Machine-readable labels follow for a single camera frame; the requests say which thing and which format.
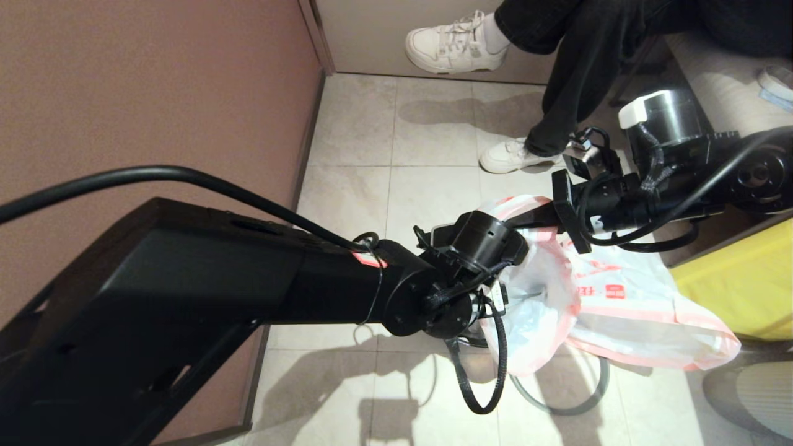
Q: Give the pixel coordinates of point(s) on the beige upholstered bench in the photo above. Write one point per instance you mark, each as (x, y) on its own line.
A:
(731, 80)

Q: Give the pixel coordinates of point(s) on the white sock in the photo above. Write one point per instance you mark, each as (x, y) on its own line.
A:
(495, 36)

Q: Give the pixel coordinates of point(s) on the grey ribbed rounded object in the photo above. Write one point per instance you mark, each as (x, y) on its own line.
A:
(756, 396)

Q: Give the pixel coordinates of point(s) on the white round object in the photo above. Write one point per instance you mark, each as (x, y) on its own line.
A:
(774, 77)

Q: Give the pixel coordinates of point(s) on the grey-brown door frame post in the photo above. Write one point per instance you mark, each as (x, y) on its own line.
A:
(317, 37)

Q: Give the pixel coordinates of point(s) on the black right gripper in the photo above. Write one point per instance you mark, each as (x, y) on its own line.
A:
(607, 201)

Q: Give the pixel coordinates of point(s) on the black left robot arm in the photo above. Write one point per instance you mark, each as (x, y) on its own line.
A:
(186, 297)

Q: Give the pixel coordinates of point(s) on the white red plastic bag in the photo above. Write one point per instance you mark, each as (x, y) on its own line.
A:
(533, 322)

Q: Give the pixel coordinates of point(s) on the white sneaker with grey laces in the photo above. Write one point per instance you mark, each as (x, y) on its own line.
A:
(455, 52)

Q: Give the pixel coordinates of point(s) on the used white pink-rimmed trash bag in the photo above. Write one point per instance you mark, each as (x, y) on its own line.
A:
(644, 310)

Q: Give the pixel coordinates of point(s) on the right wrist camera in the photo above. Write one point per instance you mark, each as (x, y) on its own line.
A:
(588, 158)

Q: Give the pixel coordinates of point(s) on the plain white sneaker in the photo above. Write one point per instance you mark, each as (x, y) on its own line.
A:
(508, 160)

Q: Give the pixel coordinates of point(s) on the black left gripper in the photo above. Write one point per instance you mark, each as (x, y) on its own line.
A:
(495, 300)

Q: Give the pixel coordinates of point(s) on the yellow plastic bag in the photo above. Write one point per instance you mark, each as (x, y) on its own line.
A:
(743, 291)

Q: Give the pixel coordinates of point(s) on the black trousers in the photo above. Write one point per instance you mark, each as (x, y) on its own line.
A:
(588, 49)

